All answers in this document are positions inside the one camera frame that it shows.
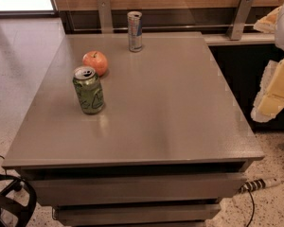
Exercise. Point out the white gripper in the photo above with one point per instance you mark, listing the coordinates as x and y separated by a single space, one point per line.
269 101

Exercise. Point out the green soda can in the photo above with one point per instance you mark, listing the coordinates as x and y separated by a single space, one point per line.
89 90

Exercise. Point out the silver blue energy drink can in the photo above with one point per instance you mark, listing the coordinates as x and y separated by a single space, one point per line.
134 19

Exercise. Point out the black white striped rod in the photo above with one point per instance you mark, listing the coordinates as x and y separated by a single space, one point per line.
259 184

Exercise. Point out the grey drawer cabinet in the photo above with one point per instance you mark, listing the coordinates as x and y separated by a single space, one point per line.
168 145

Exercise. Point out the red apple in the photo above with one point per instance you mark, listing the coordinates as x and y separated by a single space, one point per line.
97 60

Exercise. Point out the black office chair base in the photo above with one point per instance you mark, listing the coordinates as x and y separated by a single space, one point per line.
23 213

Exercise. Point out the metal wall rail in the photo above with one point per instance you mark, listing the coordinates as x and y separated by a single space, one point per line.
219 29

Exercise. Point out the right metal wall bracket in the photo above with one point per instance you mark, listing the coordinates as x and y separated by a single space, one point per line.
236 29

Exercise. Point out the metal wall bracket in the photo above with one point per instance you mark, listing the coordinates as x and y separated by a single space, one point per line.
236 29
105 16

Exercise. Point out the left metal wall bracket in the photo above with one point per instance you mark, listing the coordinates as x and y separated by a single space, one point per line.
105 16

